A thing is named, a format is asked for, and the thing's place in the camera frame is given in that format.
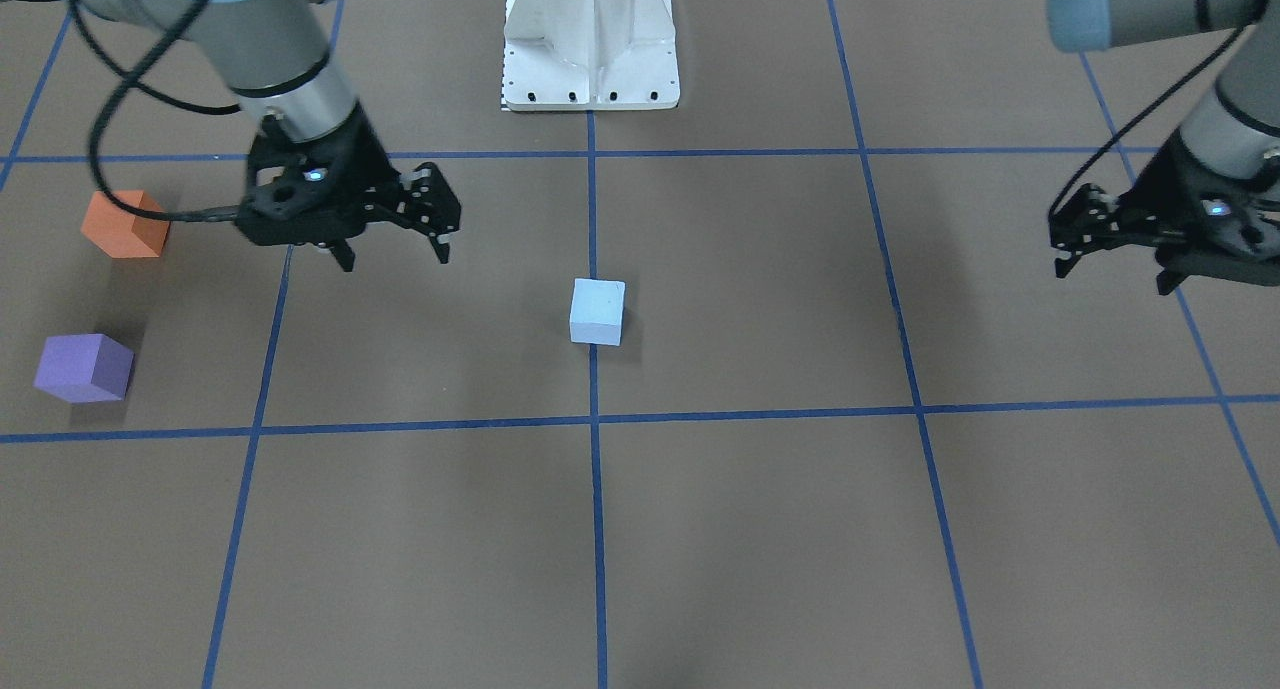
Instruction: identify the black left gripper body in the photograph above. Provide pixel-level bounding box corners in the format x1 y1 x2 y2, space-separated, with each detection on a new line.
1119 136 1279 287

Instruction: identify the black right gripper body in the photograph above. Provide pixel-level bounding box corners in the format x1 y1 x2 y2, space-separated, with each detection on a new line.
233 105 402 246

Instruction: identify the light blue foam block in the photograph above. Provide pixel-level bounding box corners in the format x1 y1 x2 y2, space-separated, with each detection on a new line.
568 278 626 346

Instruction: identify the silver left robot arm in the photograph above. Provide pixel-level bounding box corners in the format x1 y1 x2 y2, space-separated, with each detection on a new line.
1046 0 1279 295

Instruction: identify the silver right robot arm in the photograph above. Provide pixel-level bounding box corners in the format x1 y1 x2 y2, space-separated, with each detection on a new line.
4 0 681 273

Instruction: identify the orange foam block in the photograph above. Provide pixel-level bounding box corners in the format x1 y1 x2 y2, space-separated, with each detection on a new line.
79 191 170 259

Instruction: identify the purple foam block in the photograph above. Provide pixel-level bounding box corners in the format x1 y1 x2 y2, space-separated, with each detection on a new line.
33 333 134 405

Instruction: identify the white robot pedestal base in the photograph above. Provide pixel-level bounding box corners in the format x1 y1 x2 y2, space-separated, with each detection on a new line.
500 0 681 111

